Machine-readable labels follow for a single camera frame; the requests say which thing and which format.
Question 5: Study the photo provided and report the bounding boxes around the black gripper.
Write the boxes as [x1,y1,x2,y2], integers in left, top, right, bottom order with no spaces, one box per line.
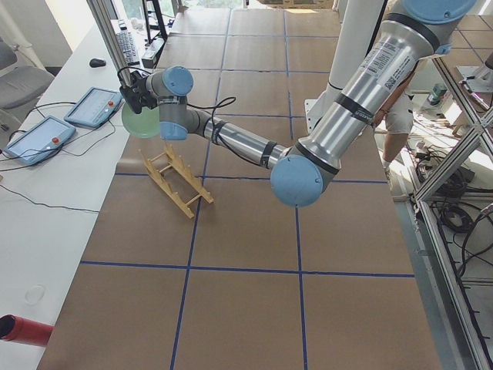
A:
[119,73,157,114]

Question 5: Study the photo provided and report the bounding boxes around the black computer keyboard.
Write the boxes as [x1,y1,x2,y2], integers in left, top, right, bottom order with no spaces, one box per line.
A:
[115,31,140,66]

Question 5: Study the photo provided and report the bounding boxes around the grey office chair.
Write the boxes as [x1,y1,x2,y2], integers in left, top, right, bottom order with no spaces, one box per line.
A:
[1,39,55,126]

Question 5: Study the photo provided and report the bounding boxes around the blue teach pendant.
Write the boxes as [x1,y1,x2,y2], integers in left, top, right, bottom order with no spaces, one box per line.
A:
[64,87,122,128]
[4,116,75,165]

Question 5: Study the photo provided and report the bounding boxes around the aluminium frame with cables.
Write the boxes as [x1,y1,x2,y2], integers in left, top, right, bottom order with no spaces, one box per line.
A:
[408,48,492,369]

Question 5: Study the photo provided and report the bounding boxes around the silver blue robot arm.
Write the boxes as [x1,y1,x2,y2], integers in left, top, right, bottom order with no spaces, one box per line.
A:
[120,1,473,207]

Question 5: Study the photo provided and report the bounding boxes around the black computer mouse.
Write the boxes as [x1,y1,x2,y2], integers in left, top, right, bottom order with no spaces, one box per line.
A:
[89,58,106,68]

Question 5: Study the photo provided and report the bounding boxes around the red cylinder tube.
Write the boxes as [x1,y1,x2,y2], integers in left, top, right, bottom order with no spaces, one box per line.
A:
[1,314,53,347]

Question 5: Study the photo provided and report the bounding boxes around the wooden dish rack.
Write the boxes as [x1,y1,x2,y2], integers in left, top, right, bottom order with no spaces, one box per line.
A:
[139,144,214,219]

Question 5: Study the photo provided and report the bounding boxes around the blue teach pendant far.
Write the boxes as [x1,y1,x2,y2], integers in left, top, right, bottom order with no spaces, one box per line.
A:
[64,87,122,128]

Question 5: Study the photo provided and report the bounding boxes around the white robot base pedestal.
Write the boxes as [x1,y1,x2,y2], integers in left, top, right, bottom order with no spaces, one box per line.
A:
[304,0,387,132]

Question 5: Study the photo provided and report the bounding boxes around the person in white shorts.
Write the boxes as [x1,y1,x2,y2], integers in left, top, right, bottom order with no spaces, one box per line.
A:
[374,72,414,173]

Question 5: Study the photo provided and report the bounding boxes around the pale green round plate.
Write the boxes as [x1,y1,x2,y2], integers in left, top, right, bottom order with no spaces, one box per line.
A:
[122,103,159,139]

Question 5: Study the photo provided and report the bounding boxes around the blue teach pendant near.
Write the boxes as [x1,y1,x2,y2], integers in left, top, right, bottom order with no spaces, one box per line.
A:
[4,116,75,165]

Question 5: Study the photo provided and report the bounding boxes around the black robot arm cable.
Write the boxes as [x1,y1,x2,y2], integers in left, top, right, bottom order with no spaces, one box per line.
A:
[117,66,267,167]

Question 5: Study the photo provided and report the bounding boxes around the aluminium frame post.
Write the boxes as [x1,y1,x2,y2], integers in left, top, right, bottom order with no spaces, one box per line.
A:
[87,0,132,86]

